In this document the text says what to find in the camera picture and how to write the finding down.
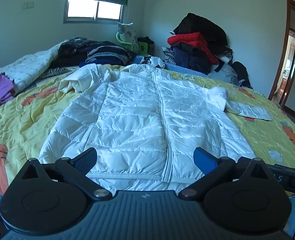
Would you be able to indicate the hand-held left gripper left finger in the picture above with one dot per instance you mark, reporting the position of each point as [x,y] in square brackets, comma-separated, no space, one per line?
[87,160]

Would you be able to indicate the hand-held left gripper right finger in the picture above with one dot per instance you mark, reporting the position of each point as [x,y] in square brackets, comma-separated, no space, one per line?
[204,160]

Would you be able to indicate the white puffer jacket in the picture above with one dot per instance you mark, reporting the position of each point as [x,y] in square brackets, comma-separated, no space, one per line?
[132,120]

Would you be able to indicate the pile of dark clothes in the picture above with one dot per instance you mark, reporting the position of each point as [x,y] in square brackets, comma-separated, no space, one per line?
[107,54]

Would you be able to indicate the yellow carrot print bedsheet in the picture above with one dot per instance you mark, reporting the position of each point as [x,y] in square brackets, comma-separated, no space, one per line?
[262,135]

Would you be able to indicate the light blue plastic bag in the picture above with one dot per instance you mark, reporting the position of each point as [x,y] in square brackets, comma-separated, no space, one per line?
[223,74]

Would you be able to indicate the zebra striped cloth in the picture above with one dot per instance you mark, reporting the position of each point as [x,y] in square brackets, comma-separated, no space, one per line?
[55,72]

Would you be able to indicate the black bag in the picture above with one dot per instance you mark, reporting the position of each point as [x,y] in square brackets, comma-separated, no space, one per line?
[241,72]

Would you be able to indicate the navy jacket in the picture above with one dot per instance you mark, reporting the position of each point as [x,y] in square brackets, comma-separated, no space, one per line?
[187,58]

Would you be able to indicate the white printed quilt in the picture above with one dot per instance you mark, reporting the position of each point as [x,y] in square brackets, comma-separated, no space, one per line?
[30,67]

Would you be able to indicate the black white printed cloth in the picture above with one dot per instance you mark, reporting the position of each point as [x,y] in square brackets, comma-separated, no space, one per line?
[153,61]

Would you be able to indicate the checkered cloth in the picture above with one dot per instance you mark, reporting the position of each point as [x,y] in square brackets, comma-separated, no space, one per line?
[168,55]

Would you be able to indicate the dark patterned garment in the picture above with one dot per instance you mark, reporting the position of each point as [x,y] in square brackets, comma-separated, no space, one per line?
[72,46]

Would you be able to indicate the red jacket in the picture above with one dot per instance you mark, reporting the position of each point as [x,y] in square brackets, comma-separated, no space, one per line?
[187,39]

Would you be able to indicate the green plastic chair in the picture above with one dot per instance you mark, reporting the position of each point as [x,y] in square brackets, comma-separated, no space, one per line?
[144,48]

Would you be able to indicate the floral cushion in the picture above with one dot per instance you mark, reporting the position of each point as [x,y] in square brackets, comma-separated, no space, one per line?
[128,33]

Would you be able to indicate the black jacket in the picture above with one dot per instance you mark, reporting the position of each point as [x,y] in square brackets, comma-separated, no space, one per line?
[200,23]

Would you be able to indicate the window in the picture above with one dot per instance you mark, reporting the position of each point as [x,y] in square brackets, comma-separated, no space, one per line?
[82,7]

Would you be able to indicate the white wall switch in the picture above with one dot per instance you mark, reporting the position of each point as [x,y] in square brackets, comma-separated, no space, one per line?
[27,5]

